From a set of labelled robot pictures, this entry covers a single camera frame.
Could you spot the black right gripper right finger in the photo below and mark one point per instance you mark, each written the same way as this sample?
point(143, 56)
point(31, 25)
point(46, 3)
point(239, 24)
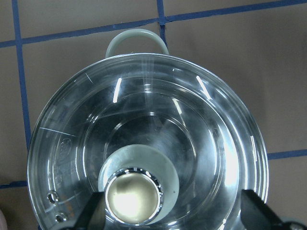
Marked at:
point(256, 215)

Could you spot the glass pot lid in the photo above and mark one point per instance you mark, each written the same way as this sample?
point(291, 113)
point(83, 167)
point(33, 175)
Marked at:
point(168, 118)

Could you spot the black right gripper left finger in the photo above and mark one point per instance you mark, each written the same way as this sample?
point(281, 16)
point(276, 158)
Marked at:
point(93, 216)

